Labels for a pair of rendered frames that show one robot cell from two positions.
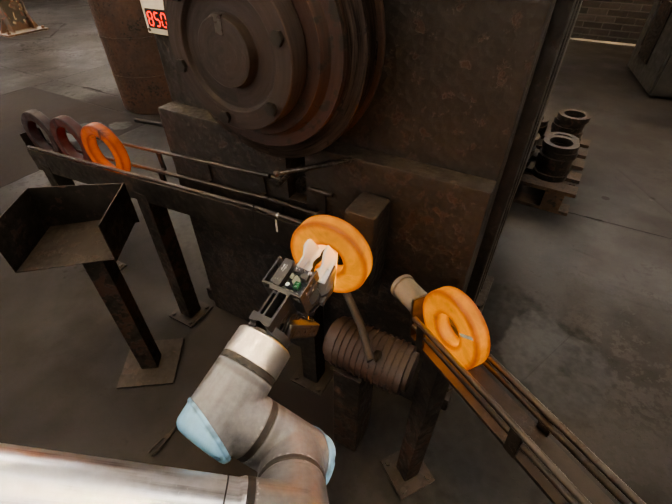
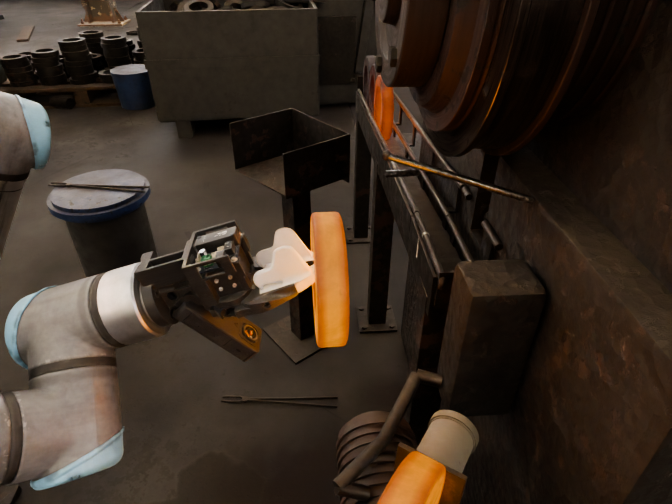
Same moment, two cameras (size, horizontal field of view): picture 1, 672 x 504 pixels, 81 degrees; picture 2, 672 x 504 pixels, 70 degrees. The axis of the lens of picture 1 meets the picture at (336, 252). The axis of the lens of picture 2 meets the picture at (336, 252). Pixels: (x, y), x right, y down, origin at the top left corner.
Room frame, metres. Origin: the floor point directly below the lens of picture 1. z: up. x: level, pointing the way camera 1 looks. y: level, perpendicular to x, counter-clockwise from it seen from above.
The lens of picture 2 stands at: (0.31, -0.37, 1.17)
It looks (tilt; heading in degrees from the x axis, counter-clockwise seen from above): 35 degrees down; 57
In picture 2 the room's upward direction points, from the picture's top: straight up
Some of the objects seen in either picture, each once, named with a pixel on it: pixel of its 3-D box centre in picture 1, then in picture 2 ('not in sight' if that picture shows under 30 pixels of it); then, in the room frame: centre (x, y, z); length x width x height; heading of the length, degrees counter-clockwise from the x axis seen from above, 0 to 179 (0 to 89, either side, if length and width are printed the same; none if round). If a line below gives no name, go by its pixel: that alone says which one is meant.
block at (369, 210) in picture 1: (366, 243); (486, 342); (0.76, -0.08, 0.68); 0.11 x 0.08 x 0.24; 151
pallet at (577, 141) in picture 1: (488, 130); not in sight; (2.48, -1.00, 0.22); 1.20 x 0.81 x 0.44; 59
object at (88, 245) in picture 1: (111, 298); (294, 243); (0.87, 0.72, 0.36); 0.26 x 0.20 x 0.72; 96
